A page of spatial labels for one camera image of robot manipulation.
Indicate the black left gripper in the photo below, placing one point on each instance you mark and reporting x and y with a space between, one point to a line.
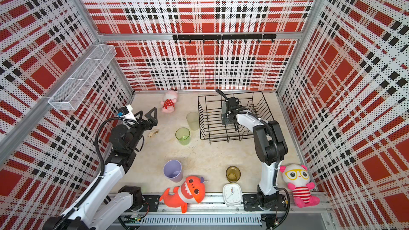
153 122

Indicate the bright green plastic cup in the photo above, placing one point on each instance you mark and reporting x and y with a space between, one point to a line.
183 136

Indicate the teal textured plastic cup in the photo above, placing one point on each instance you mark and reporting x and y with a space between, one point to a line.
229 119

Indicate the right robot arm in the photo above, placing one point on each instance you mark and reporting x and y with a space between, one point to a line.
270 147

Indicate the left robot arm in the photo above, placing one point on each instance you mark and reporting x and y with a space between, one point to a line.
127 140

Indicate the pink plush toy polka dress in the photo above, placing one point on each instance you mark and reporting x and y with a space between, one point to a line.
169 101

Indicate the purple plastic cup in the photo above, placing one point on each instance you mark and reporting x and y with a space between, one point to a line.
173 170

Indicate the olive glass cup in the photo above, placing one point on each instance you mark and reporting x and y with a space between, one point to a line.
233 174

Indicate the red shark plush toy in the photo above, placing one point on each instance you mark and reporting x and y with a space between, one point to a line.
192 191

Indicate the white kitchen scale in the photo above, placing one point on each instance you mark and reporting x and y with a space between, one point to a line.
232 194

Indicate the white pink owl plush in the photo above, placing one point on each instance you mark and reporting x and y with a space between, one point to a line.
298 181

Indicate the black wire dish rack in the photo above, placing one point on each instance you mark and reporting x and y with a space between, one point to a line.
215 123

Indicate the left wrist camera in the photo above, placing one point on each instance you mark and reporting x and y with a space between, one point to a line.
126 112

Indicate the black wall hook rail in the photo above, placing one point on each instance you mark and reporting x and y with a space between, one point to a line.
190 38

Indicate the white wire mesh shelf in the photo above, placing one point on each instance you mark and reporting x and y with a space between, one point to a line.
74 90

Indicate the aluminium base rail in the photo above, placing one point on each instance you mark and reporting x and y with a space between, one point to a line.
214 211

